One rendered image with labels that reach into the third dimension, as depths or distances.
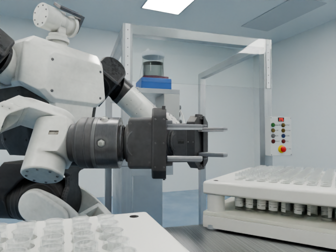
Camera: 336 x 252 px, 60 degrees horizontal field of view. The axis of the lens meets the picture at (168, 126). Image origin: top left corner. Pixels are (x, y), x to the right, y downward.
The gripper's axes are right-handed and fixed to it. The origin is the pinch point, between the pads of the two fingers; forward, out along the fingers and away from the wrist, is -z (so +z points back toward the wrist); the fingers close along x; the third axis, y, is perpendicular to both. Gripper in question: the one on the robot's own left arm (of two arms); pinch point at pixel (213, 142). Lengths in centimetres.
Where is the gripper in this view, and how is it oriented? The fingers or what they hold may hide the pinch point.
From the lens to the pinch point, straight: 65.3
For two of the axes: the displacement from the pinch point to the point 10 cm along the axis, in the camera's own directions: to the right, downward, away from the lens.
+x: 0.0, 10.0, -0.3
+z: -7.7, 0.2, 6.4
